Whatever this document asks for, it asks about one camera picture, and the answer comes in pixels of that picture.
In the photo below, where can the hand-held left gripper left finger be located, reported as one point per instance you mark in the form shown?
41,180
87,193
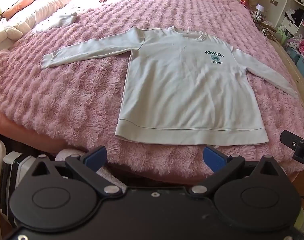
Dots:
96,155

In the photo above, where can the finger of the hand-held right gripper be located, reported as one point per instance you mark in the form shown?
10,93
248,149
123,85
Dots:
291,141

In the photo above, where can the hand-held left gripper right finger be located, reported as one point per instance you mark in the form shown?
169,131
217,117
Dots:
213,156

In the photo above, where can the white printed sweatshirt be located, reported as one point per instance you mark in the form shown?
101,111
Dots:
182,85

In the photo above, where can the pink fluffy blanket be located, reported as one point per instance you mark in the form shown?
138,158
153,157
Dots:
66,92

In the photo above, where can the blue storage bin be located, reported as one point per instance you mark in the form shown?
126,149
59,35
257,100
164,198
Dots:
295,55

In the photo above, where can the green storage bin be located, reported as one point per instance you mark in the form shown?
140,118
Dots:
283,33

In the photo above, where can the cream open shelf cabinet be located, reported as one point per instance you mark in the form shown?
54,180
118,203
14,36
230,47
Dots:
299,12

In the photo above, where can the white table lamp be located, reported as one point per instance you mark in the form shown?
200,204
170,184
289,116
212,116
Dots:
259,8

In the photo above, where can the folded white cloth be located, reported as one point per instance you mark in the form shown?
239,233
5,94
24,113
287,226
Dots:
63,20

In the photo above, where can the beige plush toy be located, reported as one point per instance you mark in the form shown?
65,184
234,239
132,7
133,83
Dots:
4,33

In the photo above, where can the orange pillow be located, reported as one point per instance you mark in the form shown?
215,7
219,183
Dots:
16,6

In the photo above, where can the wooden bed frame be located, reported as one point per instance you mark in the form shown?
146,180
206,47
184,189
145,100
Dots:
292,65

